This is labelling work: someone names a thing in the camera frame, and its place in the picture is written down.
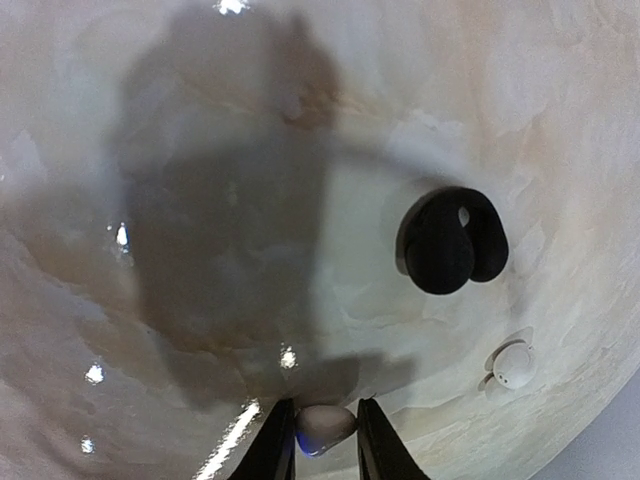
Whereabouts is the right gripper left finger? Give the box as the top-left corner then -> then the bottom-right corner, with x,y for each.
234,399 -> 296,480

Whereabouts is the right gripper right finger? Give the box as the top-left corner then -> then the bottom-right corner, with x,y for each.
357,398 -> 430,480

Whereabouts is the white stem earbud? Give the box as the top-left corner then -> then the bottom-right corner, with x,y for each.
295,405 -> 357,457

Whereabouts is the white earbud far right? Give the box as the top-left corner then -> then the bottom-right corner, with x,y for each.
482,339 -> 537,391

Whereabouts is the black earbud at right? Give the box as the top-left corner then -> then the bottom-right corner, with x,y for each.
396,186 -> 509,295

